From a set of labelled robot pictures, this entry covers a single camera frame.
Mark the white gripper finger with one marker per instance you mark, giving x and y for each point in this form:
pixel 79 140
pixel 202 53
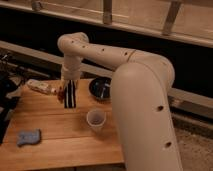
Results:
pixel 63 85
pixel 76 83

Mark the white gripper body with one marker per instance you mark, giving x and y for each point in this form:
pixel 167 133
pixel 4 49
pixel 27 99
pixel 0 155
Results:
pixel 71 72

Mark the black white striped eraser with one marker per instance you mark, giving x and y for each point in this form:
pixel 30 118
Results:
pixel 69 95

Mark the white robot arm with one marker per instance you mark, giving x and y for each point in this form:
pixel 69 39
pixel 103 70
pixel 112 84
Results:
pixel 139 97

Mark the translucent ceramic cup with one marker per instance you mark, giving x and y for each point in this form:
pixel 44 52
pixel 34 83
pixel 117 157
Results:
pixel 96 119

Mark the dark red small object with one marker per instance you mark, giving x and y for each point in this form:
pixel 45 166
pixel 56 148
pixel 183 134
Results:
pixel 60 94

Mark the dark blue bowl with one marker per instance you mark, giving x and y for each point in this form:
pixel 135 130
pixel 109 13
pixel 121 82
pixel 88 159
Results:
pixel 99 88

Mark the wooden board table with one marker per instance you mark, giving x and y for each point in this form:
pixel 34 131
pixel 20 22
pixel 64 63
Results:
pixel 66 138

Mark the blue sponge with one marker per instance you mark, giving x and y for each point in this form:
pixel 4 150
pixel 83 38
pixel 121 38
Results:
pixel 29 137

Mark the black equipment with cables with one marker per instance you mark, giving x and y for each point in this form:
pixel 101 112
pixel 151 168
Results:
pixel 10 84

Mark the metal rail frame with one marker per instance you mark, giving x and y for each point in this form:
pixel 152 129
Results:
pixel 189 21

